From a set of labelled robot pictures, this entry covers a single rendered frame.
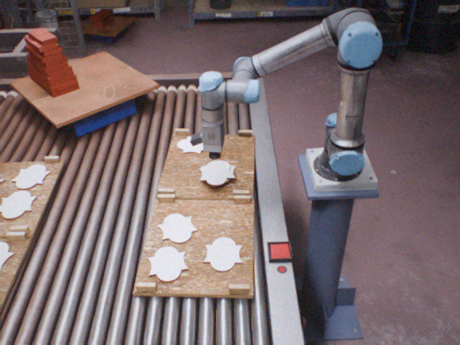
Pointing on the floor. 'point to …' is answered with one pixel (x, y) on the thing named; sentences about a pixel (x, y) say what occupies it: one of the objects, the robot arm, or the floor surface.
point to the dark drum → (432, 26)
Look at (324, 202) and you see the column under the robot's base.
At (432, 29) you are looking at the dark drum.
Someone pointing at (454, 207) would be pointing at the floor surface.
